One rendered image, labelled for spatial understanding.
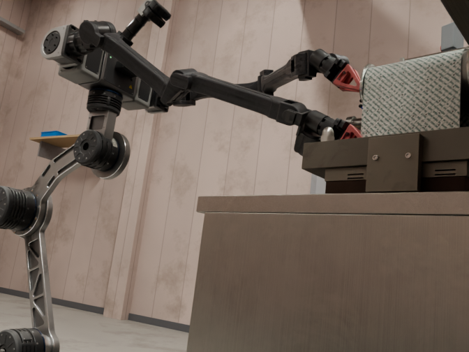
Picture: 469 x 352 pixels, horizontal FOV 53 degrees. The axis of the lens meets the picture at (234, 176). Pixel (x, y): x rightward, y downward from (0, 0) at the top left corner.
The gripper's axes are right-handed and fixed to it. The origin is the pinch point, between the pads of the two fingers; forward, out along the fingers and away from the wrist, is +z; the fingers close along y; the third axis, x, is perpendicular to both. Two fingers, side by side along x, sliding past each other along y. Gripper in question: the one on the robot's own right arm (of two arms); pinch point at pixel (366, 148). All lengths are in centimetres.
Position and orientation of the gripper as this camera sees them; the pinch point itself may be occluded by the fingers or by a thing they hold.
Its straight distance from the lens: 121.9
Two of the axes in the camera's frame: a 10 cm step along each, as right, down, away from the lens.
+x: 4.8, -8.6, -1.5
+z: 6.0, 4.5, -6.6
